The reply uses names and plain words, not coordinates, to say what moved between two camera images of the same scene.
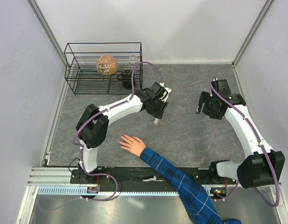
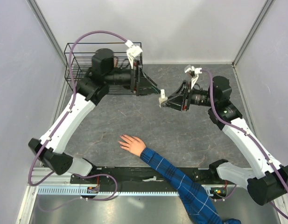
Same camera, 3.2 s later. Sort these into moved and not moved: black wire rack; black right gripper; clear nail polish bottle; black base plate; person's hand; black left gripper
Moved: black left gripper; black right gripper; clear nail polish bottle
Not moved: black base plate; black wire rack; person's hand
